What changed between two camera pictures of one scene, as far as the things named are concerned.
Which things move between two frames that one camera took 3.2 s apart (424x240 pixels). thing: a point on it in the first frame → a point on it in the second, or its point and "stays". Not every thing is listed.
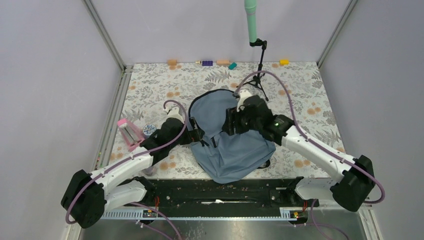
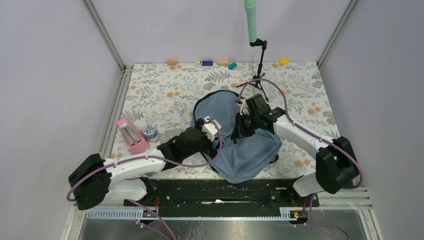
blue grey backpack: (227, 158) stays
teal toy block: (232, 66) stays
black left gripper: (195, 135) → (209, 150)
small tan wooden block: (172, 62) stays
